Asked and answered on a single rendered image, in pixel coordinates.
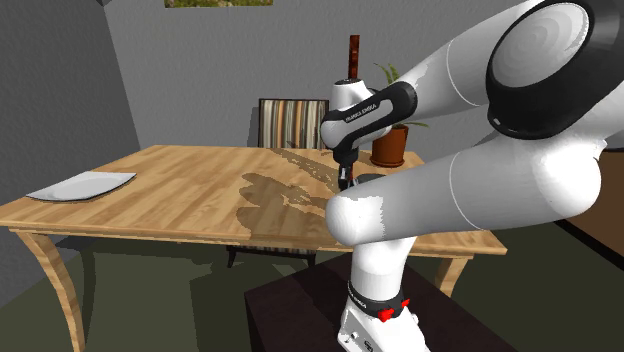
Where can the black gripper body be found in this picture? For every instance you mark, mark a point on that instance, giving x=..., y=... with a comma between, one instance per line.
x=345, y=184

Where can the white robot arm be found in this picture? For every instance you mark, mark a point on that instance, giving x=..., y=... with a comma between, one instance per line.
x=512, y=185

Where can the green plant in terracotta pot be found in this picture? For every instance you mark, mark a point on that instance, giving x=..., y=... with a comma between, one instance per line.
x=389, y=146

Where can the striped upholstered chair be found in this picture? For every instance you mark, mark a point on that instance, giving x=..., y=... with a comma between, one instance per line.
x=290, y=124

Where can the dark robot stand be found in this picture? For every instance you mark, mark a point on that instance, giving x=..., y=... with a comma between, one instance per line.
x=292, y=312

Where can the light wooden table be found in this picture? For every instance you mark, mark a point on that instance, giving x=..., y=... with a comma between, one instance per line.
x=185, y=195

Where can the white square plate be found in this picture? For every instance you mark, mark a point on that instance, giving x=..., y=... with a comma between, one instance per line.
x=80, y=186

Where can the dark brown wooden post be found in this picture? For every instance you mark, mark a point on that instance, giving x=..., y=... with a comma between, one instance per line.
x=354, y=56

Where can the green wall picture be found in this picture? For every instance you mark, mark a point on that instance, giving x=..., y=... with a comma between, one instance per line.
x=217, y=2

